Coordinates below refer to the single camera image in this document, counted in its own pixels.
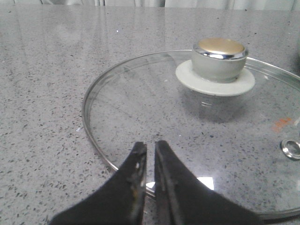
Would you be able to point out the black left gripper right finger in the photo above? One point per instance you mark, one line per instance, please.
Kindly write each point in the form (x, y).
(183, 200)

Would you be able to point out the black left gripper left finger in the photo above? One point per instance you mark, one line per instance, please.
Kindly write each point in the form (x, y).
(120, 201)

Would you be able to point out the glass pot lid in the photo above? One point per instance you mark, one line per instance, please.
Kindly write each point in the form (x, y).
(232, 120)

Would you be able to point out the white curtain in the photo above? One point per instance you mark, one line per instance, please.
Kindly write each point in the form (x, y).
(281, 5)

